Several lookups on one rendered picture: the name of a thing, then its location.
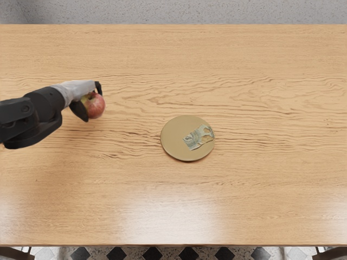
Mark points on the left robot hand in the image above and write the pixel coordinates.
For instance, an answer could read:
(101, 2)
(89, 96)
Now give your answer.
(73, 90)

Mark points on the red apple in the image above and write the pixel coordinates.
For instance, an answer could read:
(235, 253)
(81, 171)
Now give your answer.
(95, 106)

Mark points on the tan patterned plate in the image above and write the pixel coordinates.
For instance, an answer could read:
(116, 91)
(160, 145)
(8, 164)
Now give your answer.
(179, 140)

